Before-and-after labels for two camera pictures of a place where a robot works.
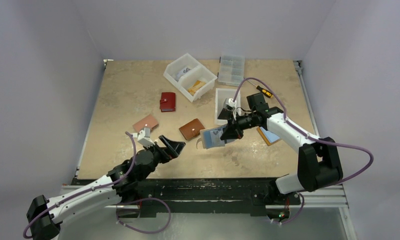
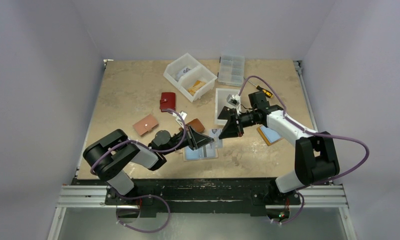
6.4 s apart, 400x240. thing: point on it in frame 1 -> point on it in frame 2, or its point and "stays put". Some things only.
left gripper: x=166 y=153 -> x=195 y=140
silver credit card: x=181 y=73 stays put
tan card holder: x=268 y=136 stays put
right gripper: x=234 y=124 stays put
